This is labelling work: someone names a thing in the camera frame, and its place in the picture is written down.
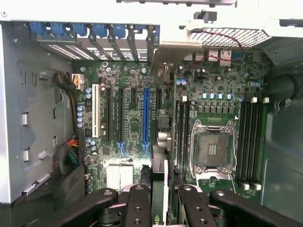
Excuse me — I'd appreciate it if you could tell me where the metal socket cover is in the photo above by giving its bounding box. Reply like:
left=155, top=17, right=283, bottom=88
left=196, top=174, right=235, bottom=190

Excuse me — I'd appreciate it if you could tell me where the silver chipset heatsink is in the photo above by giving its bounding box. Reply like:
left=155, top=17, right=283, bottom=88
left=106, top=164, right=134, bottom=190

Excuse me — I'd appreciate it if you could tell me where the CPU socket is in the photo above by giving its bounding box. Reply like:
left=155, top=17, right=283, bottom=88
left=191, top=119, right=238, bottom=176

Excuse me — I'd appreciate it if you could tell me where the green motherboard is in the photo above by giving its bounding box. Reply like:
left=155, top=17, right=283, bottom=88
left=74, top=51, right=271, bottom=201

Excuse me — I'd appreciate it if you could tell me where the blue expansion slot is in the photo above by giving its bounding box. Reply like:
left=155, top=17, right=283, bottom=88
left=142, top=87, right=151, bottom=145

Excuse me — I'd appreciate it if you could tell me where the long black expansion slot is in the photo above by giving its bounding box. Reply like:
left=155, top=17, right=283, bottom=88
left=117, top=88, right=125, bottom=143
left=106, top=87, right=114, bottom=143

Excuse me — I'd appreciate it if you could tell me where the white expansion slot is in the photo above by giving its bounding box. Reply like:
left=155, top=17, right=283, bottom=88
left=91, top=83, right=100, bottom=139

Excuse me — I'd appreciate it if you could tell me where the open black PC case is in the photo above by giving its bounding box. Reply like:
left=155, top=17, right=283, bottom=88
left=0, top=0, right=303, bottom=227

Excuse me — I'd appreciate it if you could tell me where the white power connector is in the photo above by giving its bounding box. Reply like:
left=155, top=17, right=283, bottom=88
left=70, top=73, right=85, bottom=91

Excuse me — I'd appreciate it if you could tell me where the blue card latch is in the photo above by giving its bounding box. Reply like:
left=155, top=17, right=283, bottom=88
left=28, top=22, right=47, bottom=38
left=91, top=23, right=108, bottom=38
left=71, top=23, right=88, bottom=38
left=111, top=23, right=130, bottom=40
left=49, top=22, right=70, bottom=38

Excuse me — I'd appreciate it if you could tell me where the coloured power wire bundle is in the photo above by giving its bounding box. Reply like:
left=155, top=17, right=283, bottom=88
left=52, top=135, right=80, bottom=176

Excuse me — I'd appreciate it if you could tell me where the black sleeved power cable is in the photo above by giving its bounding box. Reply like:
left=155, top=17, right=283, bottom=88
left=53, top=71, right=80, bottom=134

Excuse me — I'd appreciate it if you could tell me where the thin red wire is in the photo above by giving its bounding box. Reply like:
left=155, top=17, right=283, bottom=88
left=188, top=30, right=246, bottom=70

